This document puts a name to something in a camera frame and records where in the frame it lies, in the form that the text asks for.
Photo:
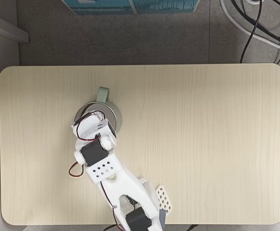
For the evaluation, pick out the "green steel mug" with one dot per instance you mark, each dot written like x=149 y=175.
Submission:
x=102 y=94

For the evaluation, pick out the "teal cardboard box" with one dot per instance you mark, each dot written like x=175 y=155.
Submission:
x=130 y=7

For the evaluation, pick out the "grey clamp block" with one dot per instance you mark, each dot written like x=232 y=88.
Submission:
x=162 y=217

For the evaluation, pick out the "white shelf board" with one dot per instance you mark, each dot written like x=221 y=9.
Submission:
x=7 y=27

